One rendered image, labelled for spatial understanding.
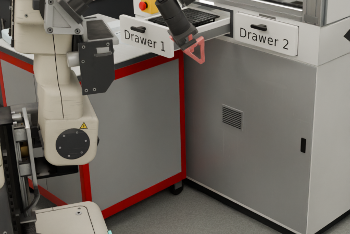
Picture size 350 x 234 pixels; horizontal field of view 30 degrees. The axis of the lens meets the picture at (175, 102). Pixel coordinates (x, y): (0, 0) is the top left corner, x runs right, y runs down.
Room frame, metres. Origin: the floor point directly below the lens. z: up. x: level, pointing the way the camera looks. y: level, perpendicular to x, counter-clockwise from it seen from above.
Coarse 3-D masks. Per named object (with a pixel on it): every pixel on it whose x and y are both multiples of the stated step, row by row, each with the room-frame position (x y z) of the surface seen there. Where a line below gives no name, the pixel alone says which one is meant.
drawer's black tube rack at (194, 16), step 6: (186, 12) 2.58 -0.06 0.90; (192, 12) 2.57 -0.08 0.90; (198, 12) 2.57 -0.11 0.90; (204, 12) 2.56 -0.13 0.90; (156, 18) 2.49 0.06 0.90; (162, 18) 2.50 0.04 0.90; (192, 18) 2.48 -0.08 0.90; (198, 18) 2.48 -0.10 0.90; (204, 18) 2.48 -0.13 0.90; (210, 18) 2.47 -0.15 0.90; (198, 24) 2.49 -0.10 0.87; (204, 24) 2.49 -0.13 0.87
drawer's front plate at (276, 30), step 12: (240, 24) 2.42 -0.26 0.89; (276, 24) 2.29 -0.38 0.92; (288, 24) 2.27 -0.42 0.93; (240, 36) 2.42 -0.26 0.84; (252, 36) 2.38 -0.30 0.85; (264, 36) 2.33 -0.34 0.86; (276, 36) 2.29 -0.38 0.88; (288, 36) 2.25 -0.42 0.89; (276, 48) 2.29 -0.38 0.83; (288, 48) 2.25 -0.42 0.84
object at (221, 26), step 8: (184, 8) 2.65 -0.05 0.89; (192, 8) 2.67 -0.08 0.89; (200, 8) 2.64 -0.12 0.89; (152, 16) 2.55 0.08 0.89; (224, 16) 2.53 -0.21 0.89; (208, 24) 2.41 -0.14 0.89; (216, 24) 2.44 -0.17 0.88; (224, 24) 2.47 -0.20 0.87; (200, 32) 2.38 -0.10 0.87; (208, 32) 2.40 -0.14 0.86; (216, 32) 2.43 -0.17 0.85; (224, 32) 2.47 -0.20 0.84; (176, 48) 2.29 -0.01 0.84
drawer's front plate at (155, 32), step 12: (120, 24) 2.46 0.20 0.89; (132, 24) 2.40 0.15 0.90; (144, 24) 2.35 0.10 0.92; (156, 24) 2.31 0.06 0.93; (132, 36) 2.41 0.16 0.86; (144, 36) 2.35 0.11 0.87; (156, 36) 2.30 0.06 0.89; (168, 36) 2.25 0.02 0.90; (144, 48) 2.36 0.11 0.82; (156, 48) 2.30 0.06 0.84; (168, 48) 2.25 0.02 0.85
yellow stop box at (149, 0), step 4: (144, 0) 2.80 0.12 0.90; (148, 0) 2.78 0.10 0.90; (152, 0) 2.77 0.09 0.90; (148, 4) 2.78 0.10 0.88; (152, 4) 2.77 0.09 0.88; (148, 8) 2.78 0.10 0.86; (152, 8) 2.77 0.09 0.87; (156, 8) 2.79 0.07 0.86; (144, 12) 2.80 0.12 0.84; (148, 12) 2.78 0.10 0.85; (152, 12) 2.77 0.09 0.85; (156, 12) 2.79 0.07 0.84
